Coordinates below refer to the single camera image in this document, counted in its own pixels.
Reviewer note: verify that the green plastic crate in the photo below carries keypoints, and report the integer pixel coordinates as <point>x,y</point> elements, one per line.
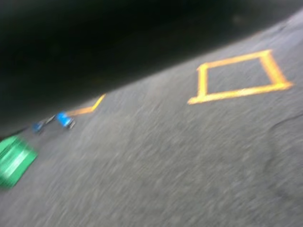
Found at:
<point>13,159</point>

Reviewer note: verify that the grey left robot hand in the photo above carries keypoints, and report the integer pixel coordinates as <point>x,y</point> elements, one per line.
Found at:
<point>94,37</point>

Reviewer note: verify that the blue metal shelf rack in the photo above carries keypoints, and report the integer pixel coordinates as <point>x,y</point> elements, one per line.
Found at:
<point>63,119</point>

